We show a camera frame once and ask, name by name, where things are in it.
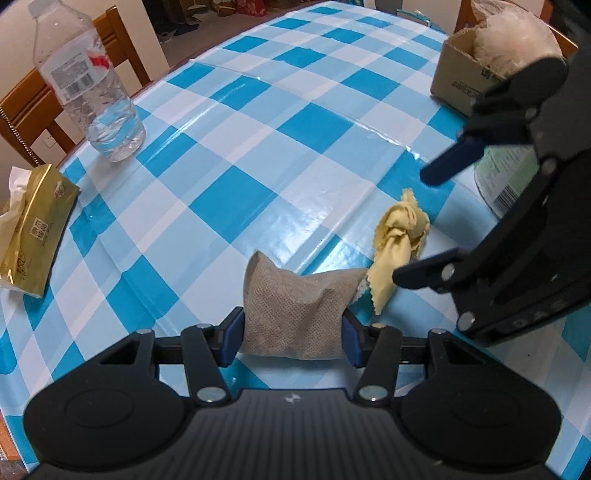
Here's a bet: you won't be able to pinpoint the grey mesh pouch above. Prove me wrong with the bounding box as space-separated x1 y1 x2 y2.
240 251 368 361

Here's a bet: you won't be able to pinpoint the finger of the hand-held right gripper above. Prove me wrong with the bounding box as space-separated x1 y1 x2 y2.
419 55 570 188
392 156 558 295

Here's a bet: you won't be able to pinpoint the light green labelled packet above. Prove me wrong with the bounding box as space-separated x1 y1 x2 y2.
475 145 548 217

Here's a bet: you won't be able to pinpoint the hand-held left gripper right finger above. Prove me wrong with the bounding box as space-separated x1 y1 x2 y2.
342 308 482 408

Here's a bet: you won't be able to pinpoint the red cardboard boxes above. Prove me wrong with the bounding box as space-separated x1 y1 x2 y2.
210 0 271 18

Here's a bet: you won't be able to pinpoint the pale pink mesh bath loofah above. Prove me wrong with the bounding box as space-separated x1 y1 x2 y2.
471 4 561 77

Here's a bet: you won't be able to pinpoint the gold tissue pack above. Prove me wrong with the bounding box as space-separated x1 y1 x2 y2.
0 164 81 298

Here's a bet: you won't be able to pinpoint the yellow cloth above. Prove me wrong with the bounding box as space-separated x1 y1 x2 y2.
367 187 431 317

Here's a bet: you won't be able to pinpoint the clear plastic water bottle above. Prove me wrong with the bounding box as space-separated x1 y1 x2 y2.
30 0 147 162

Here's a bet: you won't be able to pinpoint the blue white checked tablecloth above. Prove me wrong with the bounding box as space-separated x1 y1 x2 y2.
0 0 591 480

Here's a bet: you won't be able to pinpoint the brown cardboard box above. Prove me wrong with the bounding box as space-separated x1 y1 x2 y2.
430 23 568 118

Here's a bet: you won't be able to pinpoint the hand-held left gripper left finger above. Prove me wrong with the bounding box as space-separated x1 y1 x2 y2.
99 307 245 408

